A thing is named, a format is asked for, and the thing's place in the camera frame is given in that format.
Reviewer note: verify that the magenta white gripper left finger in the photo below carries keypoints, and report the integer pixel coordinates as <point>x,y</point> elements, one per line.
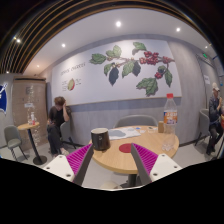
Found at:
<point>72,167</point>

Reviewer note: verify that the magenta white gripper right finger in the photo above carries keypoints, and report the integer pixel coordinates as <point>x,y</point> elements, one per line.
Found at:
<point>152,167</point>

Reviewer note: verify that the clear plastic water bottle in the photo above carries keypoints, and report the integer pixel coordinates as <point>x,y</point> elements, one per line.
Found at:
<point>170,121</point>

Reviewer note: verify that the red round coaster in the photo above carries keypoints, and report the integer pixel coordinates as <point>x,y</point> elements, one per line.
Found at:
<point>125,148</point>

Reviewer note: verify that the small round side table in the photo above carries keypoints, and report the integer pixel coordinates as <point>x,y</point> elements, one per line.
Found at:
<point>38,160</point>

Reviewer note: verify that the grey chair under person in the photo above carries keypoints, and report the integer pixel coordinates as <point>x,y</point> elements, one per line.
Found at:
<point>65,130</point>

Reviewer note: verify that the round wooden table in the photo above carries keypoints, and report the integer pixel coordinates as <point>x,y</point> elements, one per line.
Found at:
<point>115,160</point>

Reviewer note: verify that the black mug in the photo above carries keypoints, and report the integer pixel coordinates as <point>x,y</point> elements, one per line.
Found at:
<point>100,139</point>

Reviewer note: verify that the small brown cup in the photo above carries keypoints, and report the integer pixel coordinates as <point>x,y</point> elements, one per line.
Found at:
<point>161,127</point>

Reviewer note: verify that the grey chair behind table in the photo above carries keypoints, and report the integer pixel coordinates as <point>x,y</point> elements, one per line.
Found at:
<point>136,120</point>

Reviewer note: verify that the white grey cloth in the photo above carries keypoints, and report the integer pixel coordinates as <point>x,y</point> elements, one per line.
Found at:
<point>122,133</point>

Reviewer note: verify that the seated person in black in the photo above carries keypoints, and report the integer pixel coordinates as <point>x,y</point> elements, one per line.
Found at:
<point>58,114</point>

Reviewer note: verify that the bottle on side table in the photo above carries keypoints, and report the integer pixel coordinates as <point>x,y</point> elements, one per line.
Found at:
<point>33,118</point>

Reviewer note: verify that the grey chair at left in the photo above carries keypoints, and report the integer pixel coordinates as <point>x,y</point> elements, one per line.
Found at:
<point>12,138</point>

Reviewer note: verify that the grey chair at right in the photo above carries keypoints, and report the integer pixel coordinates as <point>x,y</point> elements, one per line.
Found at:
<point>204,122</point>

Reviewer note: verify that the seated person with cap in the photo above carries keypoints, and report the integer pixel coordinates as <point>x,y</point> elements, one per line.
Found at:
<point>215,111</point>

